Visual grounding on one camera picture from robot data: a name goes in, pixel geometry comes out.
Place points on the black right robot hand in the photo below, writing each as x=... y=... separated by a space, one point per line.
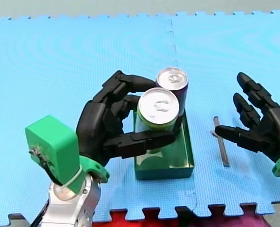
x=260 y=123

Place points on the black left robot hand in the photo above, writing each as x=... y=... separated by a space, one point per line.
x=106 y=123

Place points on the green drink can dark band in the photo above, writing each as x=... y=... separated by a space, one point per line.
x=157 y=113

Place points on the dark purple drink can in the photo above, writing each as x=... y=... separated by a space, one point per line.
x=175 y=87

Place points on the shallow green tray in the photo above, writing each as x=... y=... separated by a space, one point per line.
x=177 y=153

